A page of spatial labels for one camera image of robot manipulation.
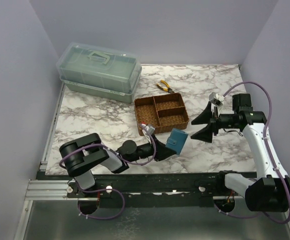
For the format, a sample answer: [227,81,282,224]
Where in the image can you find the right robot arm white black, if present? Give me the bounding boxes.
[191,92,290,213]

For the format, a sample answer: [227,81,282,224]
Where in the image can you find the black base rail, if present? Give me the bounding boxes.
[67,172,232,208]

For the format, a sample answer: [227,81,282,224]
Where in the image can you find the yellow handled pliers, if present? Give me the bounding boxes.
[156,80,174,94]

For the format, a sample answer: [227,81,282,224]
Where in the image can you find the blue leather card holder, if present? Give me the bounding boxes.
[165,128,188,156]

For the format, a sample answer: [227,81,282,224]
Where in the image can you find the green plastic storage box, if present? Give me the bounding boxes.
[56,42,142,104]

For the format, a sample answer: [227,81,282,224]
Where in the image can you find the brown woven divided basket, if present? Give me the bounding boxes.
[134,93,190,136]

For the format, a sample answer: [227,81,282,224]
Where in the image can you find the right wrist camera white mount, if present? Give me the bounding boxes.
[208,92,225,110]

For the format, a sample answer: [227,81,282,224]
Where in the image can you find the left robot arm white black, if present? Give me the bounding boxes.
[59,133,181,190]

